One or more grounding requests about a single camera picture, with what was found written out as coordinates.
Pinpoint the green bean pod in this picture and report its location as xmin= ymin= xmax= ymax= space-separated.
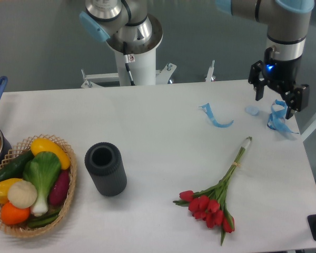
xmin=27 ymin=209 xmax=60 ymax=229

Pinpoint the woven bamboo basket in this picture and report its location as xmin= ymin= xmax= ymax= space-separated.
xmin=0 ymin=134 xmax=77 ymax=238

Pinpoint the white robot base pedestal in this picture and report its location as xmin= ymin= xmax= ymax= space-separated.
xmin=80 ymin=12 xmax=177 ymax=87

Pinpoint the purple sweet potato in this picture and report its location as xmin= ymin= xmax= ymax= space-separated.
xmin=48 ymin=170 xmax=70 ymax=206

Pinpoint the tangled blue ribbon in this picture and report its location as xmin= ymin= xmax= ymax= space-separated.
xmin=267 ymin=100 xmax=298 ymax=134

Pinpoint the dark green cucumber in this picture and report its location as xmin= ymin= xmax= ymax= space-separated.
xmin=0 ymin=150 xmax=34 ymax=182

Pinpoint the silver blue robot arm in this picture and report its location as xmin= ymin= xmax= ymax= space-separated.
xmin=79 ymin=1 xmax=314 ymax=119

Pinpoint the green bok choy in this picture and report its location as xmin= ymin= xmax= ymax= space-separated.
xmin=23 ymin=152 xmax=61 ymax=217

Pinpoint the dark grey ribbed vase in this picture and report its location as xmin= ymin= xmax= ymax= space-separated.
xmin=84 ymin=142 xmax=127 ymax=197

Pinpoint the curved blue ribbon strip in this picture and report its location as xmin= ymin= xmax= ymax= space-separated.
xmin=199 ymin=103 xmax=234 ymax=128

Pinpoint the red tulip bouquet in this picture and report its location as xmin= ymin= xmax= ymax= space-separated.
xmin=173 ymin=137 xmax=252 ymax=245

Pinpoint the light blue round cap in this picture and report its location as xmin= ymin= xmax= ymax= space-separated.
xmin=245 ymin=105 xmax=259 ymax=116

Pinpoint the orange fruit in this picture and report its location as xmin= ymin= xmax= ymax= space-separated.
xmin=1 ymin=202 xmax=30 ymax=226

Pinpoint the black cable on pedestal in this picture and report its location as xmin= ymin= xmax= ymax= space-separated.
xmin=122 ymin=41 xmax=136 ymax=86

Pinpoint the white garlic bulb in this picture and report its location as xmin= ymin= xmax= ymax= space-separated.
xmin=7 ymin=180 xmax=37 ymax=209

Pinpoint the yellow bell pepper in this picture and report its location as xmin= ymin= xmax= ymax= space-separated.
xmin=0 ymin=178 xmax=23 ymax=204

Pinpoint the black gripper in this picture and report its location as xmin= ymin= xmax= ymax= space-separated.
xmin=248 ymin=47 xmax=310 ymax=119

